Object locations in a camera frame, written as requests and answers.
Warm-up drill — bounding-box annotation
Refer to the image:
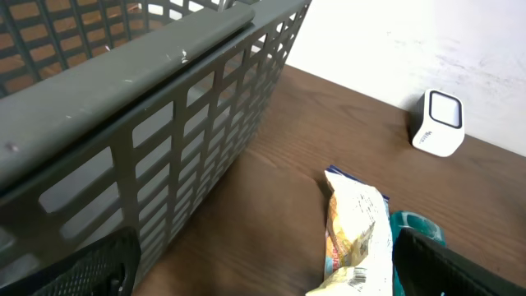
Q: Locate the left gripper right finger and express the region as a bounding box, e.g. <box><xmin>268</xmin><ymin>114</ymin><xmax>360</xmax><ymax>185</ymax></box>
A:
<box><xmin>393</xmin><ymin>228</ymin><xmax>525</xmax><ymax>296</ymax></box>

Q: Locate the white barcode scanner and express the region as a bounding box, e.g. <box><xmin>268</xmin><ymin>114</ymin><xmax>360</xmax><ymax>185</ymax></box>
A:
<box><xmin>409</xmin><ymin>89</ymin><xmax>465</xmax><ymax>157</ymax></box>

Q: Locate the cream snack bag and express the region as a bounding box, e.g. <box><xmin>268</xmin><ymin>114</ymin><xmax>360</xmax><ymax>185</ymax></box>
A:
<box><xmin>308</xmin><ymin>165</ymin><xmax>393</xmax><ymax>296</ymax></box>

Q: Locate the teal mouthwash bottle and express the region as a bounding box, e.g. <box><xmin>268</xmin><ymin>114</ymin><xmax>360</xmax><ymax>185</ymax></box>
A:
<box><xmin>388</xmin><ymin>210</ymin><xmax>448</xmax><ymax>296</ymax></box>

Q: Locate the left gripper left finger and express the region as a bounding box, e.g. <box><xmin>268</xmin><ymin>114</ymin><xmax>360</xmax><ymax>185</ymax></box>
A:
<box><xmin>1</xmin><ymin>226</ymin><xmax>141</xmax><ymax>296</ymax></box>

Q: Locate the grey plastic basket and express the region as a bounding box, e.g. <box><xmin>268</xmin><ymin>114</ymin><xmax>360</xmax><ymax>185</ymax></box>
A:
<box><xmin>1</xmin><ymin>1</ymin><xmax>309</xmax><ymax>286</ymax></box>

